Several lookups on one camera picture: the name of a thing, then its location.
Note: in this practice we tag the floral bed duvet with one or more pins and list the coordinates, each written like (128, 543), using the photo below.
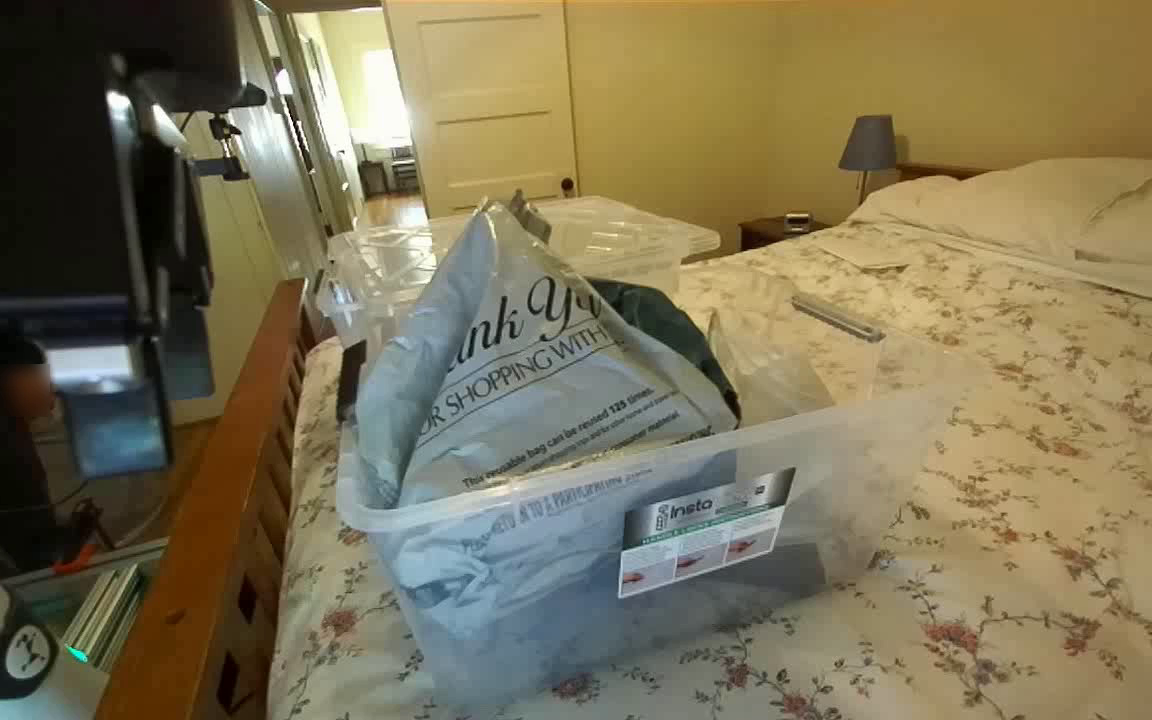
(1019, 579)

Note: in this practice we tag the wooden bed footboard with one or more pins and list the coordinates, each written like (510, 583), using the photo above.
(201, 643)

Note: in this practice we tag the grey bedside lamp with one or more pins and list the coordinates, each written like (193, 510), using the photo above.
(870, 150)

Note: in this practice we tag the white panel door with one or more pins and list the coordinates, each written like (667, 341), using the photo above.
(488, 98)

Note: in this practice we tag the dark teal fabric item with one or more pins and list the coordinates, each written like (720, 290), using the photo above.
(667, 320)

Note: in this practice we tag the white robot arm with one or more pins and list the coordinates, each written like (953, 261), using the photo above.
(100, 231)

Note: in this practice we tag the clear plastic storage bin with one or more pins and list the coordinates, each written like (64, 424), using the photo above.
(531, 583)

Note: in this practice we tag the dark wooden nightstand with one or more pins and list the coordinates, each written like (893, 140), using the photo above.
(774, 231)

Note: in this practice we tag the white pillow near lamp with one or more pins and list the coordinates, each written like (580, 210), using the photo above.
(1040, 204)

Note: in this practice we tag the grey remote control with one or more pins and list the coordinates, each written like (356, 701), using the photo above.
(839, 317)

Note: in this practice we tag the grey plastic mailer bag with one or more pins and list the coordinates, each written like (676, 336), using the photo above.
(515, 360)

